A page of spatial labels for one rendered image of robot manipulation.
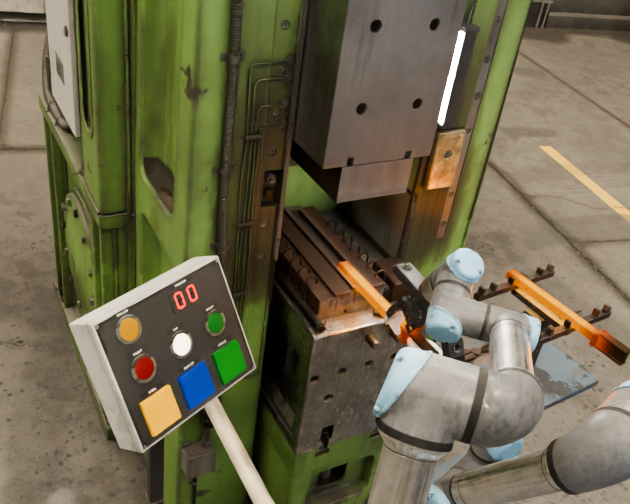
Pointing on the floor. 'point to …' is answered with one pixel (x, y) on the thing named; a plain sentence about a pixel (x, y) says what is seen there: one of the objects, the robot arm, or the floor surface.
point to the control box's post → (155, 471)
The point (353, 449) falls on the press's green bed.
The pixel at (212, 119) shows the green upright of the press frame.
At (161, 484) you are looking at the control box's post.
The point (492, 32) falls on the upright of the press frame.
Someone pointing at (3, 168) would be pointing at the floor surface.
